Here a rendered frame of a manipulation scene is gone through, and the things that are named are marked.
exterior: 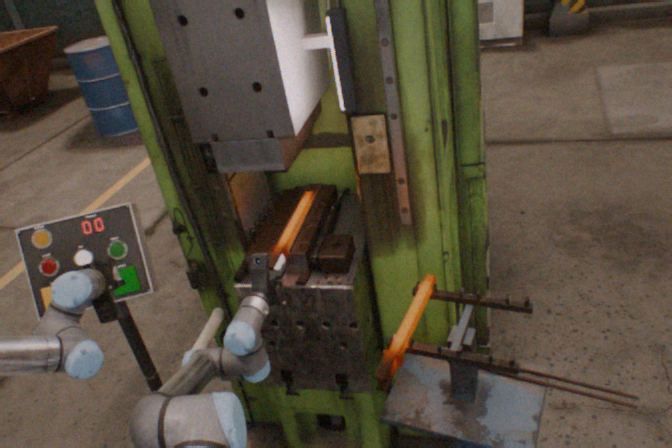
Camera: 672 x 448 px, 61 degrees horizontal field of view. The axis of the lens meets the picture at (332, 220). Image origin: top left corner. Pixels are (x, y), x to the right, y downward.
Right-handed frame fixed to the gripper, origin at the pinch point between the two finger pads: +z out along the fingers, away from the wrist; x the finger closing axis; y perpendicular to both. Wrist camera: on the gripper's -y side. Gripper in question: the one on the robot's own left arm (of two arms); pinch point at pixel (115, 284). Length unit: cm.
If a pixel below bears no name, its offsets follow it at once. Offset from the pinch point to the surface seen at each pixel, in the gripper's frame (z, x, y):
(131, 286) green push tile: 10.5, -1.2, -2.1
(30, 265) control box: 11.1, 25.6, 10.5
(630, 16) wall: 430, -472, 144
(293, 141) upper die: -2, -57, 28
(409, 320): -22, -74, -25
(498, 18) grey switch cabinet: 427, -323, 170
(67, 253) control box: 11.1, 14.7, 11.6
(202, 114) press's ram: -10, -35, 39
